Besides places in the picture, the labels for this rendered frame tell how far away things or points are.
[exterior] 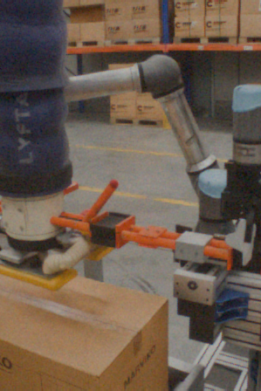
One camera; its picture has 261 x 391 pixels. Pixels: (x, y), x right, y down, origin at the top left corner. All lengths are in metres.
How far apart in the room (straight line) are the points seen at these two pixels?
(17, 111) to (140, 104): 8.07
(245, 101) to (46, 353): 0.79
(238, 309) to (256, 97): 0.88
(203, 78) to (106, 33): 2.25
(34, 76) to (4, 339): 0.70
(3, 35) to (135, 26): 7.94
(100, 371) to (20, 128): 0.62
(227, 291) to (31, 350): 0.67
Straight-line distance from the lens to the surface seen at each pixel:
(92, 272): 1.94
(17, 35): 1.09
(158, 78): 1.39
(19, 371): 1.35
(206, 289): 1.45
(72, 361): 1.20
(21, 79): 1.10
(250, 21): 8.24
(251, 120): 0.90
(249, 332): 1.65
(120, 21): 9.16
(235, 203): 0.96
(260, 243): 1.01
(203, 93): 9.89
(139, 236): 1.08
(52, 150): 1.15
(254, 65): 9.57
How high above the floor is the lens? 1.70
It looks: 18 degrees down
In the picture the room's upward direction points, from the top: 2 degrees counter-clockwise
